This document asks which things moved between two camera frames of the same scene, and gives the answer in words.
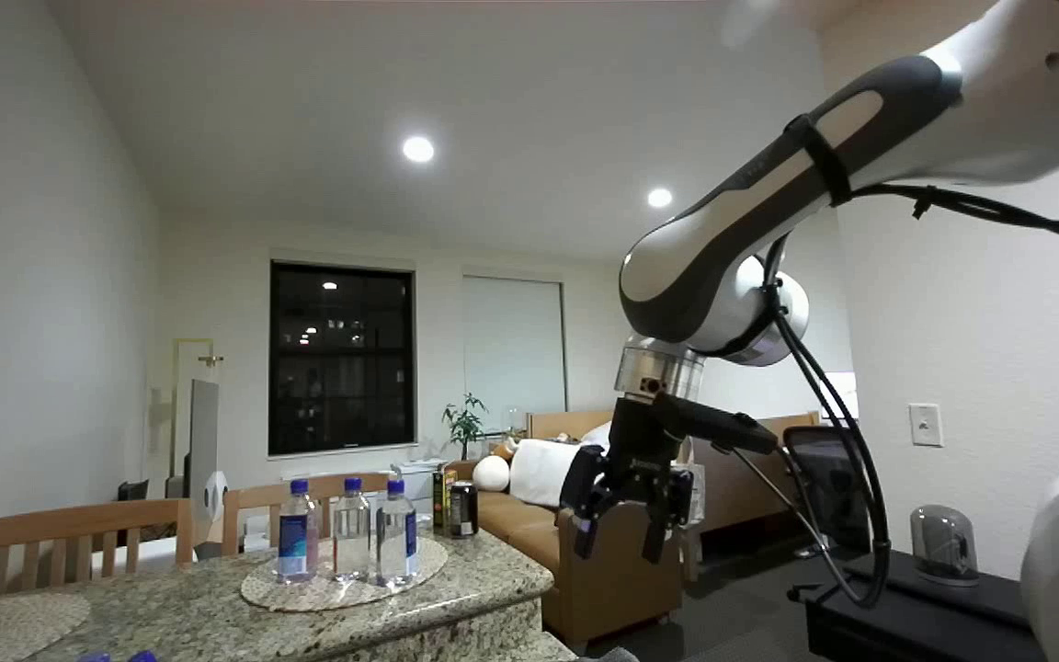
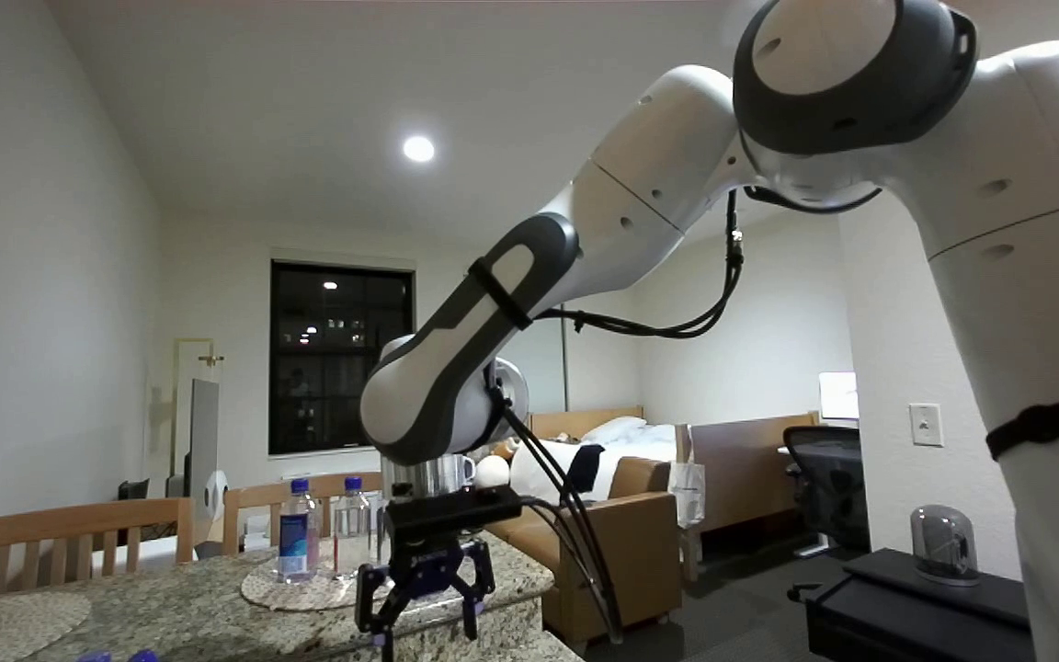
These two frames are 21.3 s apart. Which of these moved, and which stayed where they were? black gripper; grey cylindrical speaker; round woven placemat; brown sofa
Moved: black gripper
Stayed: grey cylindrical speaker; round woven placemat; brown sofa
